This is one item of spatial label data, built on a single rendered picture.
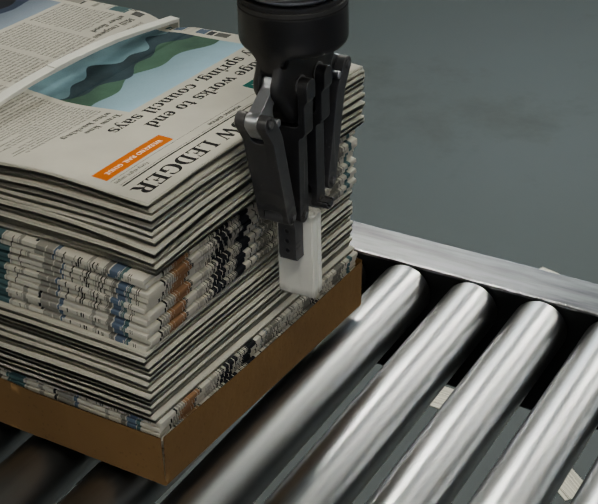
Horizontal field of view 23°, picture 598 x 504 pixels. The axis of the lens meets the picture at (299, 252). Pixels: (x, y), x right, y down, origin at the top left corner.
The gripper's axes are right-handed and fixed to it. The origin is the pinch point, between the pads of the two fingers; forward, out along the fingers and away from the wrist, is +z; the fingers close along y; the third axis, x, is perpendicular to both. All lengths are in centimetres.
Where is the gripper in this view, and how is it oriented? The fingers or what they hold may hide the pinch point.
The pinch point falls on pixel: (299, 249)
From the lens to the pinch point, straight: 107.5
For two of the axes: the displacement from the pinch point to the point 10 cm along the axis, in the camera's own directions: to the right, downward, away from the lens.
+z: 0.2, 8.6, 5.0
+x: 8.8, 2.2, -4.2
